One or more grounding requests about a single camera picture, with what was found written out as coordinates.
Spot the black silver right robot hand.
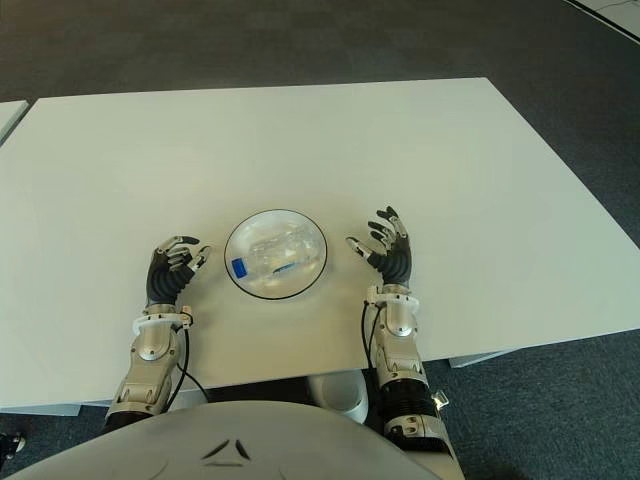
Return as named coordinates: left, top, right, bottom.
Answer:
left=344, top=203, right=415, bottom=289

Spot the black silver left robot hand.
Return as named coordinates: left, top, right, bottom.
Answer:
left=144, top=234, right=212, bottom=307

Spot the clear bottle with blue cap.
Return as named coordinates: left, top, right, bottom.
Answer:
left=230, top=234, right=321, bottom=289

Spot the white plate with black rim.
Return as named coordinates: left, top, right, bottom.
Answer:
left=223, top=207, right=330, bottom=301

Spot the grey robot torso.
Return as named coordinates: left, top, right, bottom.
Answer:
left=4, top=403, right=456, bottom=480

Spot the black wheeled stand base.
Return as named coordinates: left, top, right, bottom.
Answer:
left=0, top=429, right=26, bottom=461

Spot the neighbouring white table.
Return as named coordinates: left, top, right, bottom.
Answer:
left=0, top=99, right=29, bottom=146

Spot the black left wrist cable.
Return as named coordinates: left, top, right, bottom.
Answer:
left=169, top=319, right=211, bottom=401

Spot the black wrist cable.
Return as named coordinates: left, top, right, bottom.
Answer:
left=169, top=319, right=211, bottom=401
left=362, top=299, right=380, bottom=369

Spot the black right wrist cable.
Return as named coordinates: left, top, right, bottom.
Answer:
left=362, top=299, right=380, bottom=369

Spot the white round pedestal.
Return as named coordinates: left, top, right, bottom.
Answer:
left=307, top=372, right=371, bottom=426

